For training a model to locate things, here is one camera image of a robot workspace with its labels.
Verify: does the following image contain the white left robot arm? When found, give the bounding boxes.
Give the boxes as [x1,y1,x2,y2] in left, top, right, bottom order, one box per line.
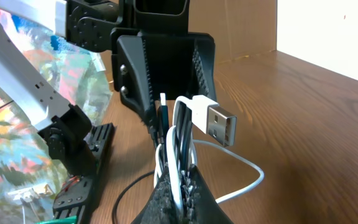
[0,0,216,175]

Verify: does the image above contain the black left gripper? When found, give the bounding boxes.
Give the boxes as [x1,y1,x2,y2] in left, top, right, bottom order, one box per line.
[65,0,217,126]

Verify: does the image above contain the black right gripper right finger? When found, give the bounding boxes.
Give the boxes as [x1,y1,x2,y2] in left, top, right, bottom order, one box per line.
[186,165,233,224]

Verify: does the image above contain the white usb cable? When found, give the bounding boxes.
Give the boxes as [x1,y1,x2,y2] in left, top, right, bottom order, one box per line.
[152,95,265,218]

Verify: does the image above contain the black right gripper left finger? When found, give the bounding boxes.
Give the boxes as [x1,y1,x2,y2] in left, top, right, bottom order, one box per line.
[131,166,180,224]

